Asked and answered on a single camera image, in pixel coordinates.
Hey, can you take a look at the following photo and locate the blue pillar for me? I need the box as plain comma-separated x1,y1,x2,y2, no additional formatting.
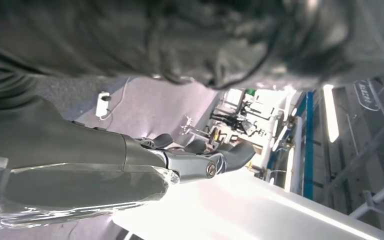
301,91,316,201

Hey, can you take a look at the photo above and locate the white power cable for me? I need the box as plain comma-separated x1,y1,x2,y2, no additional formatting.
100,76,131,121

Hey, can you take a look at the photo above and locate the white power strip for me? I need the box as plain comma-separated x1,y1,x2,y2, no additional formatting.
95,91,111,119

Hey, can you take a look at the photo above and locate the dark hanging sign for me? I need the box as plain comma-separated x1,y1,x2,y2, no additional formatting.
353,78,381,112

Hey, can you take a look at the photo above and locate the long ceiling light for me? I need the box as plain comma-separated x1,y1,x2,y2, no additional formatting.
322,84,340,144
284,147,296,193

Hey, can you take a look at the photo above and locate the white lit counter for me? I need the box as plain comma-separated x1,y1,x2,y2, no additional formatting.
111,167,384,240

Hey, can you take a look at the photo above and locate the chrome stool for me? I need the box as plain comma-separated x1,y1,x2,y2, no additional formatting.
178,115,213,142

